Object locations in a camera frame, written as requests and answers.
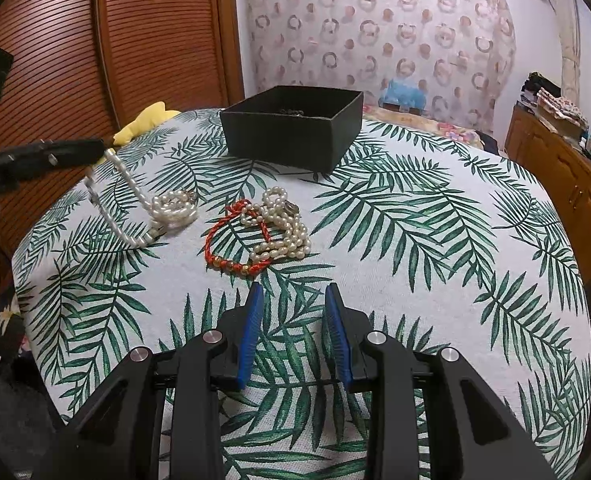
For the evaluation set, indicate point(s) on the wooden cabinet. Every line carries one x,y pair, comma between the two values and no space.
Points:
550,160

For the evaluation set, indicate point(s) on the leaf print cloth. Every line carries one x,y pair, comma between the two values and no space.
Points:
425,260

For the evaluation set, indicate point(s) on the yellow plush toy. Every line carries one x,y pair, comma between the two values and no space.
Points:
145,120

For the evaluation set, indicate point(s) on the circle patterned curtain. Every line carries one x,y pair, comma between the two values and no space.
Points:
350,25

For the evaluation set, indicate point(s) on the black box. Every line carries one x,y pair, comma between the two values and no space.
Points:
285,140

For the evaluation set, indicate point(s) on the floral folded cloth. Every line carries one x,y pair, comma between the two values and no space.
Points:
560,105

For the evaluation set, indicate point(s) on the dark blue bed cover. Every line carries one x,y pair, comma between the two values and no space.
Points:
490,142

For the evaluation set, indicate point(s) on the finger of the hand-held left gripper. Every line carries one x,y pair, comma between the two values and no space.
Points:
60,152

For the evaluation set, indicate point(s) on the dark floral cloth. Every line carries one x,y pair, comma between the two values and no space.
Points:
10,320

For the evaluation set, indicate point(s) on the stack of dark clothes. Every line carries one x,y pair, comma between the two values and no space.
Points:
533,87

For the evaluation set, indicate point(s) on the floral bed sheet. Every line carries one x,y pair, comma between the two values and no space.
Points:
425,122

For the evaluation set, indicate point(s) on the wooden louvered wardrobe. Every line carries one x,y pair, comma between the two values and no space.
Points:
150,35

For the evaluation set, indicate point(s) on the white wrapped pipe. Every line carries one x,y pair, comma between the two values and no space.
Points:
570,60

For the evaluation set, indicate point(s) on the blue plush toy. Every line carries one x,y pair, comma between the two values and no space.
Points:
405,92

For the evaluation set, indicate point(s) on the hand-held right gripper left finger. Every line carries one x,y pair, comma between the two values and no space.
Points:
249,335

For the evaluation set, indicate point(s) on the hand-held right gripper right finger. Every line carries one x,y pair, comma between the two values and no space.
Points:
338,335

